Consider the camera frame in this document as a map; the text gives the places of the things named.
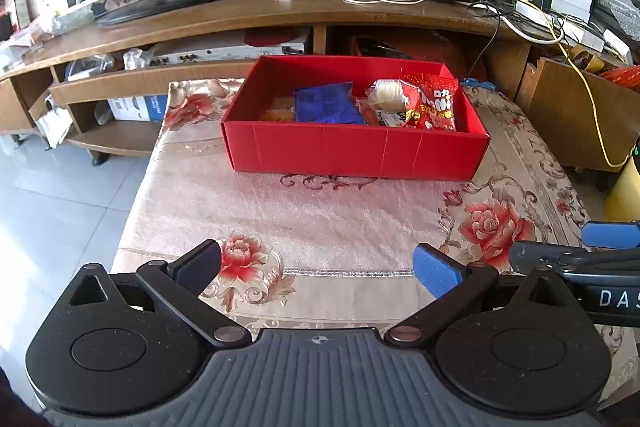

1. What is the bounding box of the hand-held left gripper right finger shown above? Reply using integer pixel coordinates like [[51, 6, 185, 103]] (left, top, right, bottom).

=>
[[385, 243, 581, 349]]

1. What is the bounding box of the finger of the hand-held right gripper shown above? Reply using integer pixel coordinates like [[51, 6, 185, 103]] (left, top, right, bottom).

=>
[[509, 241, 640, 281], [581, 221, 640, 250]]

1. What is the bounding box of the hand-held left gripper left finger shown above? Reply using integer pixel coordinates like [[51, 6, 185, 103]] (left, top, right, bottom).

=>
[[47, 239, 251, 349]]

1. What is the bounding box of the red cardboard box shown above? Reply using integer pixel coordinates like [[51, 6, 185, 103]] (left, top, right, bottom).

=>
[[221, 55, 491, 182]]

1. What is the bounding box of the green white wafer packet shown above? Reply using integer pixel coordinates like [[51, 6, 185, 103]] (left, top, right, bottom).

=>
[[377, 109, 408, 128]]

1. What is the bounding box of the red snack packet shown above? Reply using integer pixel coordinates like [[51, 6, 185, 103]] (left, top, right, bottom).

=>
[[397, 74, 460, 131]]

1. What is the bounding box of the clear pastry packet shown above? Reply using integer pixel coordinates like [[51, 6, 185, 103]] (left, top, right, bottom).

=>
[[262, 106, 297, 122]]

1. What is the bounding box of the tan snack packet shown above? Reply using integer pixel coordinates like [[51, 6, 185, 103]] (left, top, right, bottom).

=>
[[367, 79, 404, 112]]

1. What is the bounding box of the blue snack packet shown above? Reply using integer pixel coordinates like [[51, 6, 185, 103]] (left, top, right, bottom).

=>
[[294, 82, 366, 125]]

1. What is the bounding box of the yellow trash bin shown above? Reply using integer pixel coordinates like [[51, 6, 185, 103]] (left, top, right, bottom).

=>
[[604, 152, 640, 223]]

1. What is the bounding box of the brown cardboard box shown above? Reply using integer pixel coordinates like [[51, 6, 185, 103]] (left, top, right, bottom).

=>
[[515, 56, 640, 170]]

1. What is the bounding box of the red plastic bag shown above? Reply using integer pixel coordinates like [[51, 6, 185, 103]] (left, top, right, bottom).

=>
[[600, 64, 640, 88]]

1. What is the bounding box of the white printed box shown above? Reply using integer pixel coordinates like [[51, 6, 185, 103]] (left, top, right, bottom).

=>
[[107, 94, 168, 122]]

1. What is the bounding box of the white plastic bag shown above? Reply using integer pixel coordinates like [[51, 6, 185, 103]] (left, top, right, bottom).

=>
[[37, 107, 73, 148]]

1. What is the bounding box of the silver audio amplifier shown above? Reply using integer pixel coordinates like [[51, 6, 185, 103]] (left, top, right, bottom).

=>
[[150, 42, 313, 68]]

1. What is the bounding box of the clear bubble wrap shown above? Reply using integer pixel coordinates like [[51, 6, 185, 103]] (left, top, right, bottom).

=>
[[595, 0, 640, 25]]

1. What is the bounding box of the white power strip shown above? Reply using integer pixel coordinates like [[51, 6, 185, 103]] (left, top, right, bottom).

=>
[[515, 0, 606, 52]]

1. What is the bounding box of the wooden television stand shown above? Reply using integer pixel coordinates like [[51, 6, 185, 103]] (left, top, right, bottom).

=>
[[0, 0, 551, 160]]

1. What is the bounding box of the clear plastic bag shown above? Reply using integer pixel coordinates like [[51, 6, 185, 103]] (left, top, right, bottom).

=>
[[37, 9, 96, 35]]

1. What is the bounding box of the yellow cable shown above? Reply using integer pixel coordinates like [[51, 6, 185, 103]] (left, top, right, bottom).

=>
[[405, 0, 632, 168]]

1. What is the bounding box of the thick white cable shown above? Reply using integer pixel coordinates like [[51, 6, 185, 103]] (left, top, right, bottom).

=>
[[500, 14, 566, 46]]

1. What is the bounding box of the black cable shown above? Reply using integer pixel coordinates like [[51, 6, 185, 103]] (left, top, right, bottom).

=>
[[467, 4, 516, 82]]

